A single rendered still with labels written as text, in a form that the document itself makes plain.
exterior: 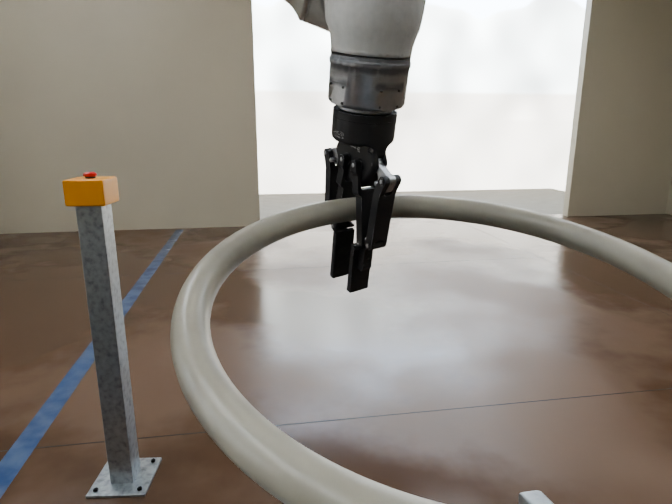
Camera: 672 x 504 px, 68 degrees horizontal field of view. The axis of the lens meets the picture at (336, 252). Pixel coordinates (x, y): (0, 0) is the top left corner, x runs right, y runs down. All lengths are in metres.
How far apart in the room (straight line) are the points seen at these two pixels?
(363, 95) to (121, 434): 1.62
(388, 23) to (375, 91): 0.07
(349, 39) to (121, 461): 1.73
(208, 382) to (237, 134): 6.15
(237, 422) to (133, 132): 6.34
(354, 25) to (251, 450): 0.41
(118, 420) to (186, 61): 5.14
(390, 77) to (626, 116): 7.76
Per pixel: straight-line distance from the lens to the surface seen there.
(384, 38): 0.55
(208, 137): 6.46
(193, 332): 0.38
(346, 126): 0.57
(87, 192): 1.67
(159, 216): 6.63
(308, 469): 0.28
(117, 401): 1.90
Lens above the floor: 1.23
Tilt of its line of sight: 14 degrees down
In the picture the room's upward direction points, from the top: straight up
